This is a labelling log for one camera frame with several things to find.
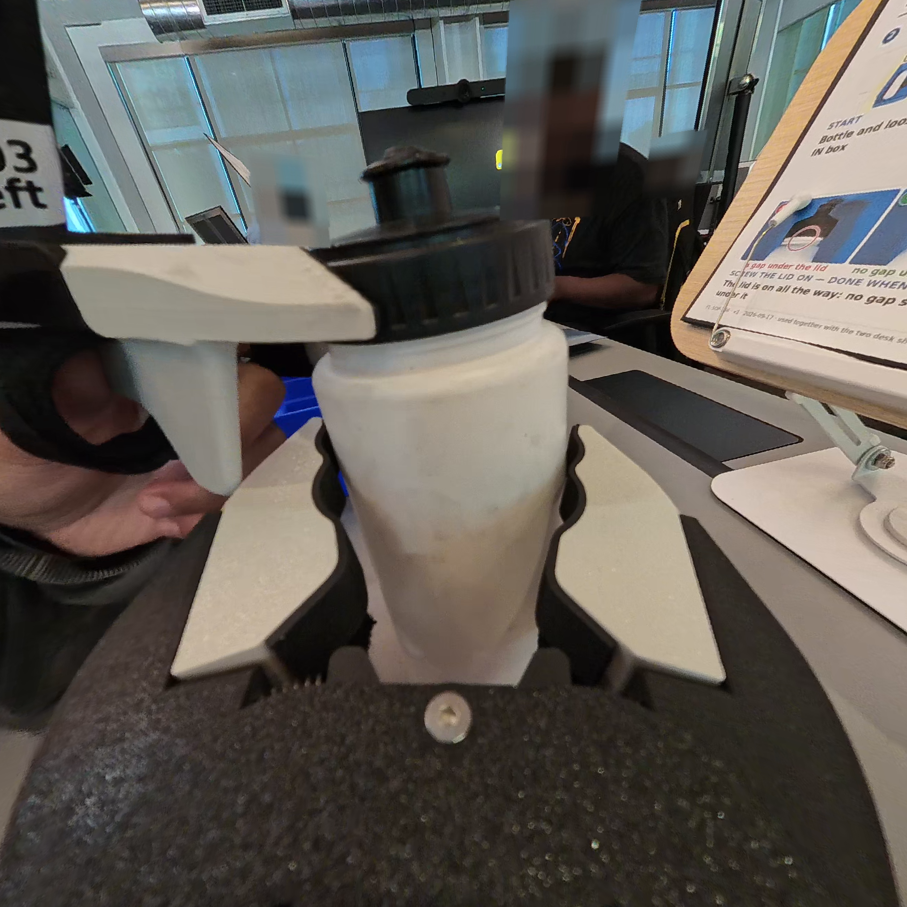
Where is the person's left forearm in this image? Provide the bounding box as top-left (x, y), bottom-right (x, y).
top-left (0, 524), bottom-right (180, 718)

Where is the printed instruction sheet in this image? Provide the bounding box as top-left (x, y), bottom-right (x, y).
top-left (702, 0), bottom-right (907, 371)

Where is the black camera bar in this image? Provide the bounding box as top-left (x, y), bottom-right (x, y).
top-left (406, 78), bottom-right (507, 109)

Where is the instruction sheet on wooden stand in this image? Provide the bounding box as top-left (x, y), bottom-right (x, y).
top-left (669, 0), bottom-right (907, 639)

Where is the white plastic bottle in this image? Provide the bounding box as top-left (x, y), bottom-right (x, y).
top-left (312, 312), bottom-right (571, 685)

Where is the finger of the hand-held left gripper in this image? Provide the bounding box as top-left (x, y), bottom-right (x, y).
top-left (60, 244), bottom-right (378, 347)

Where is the blue plastic bin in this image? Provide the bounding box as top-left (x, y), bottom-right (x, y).
top-left (273, 377), bottom-right (353, 498)

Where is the person's left hand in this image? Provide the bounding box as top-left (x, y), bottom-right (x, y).
top-left (0, 351), bottom-right (288, 558)

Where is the black stanchion pole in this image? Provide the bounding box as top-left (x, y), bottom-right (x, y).
top-left (719, 73), bottom-right (759, 214)

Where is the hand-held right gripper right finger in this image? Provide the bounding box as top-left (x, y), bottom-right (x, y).
top-left (535, 424), bottom-right (728, 693)

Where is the black wall screen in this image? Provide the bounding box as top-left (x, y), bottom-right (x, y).
top-left (356, 103), bottom-right (507, 222)

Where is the black bottle lid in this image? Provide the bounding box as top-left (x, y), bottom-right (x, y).
top-left (306, 146), bottom-right (556, 347)

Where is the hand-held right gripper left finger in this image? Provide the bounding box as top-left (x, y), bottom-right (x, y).
top-left (170, 418), bottom-right (373, 686)

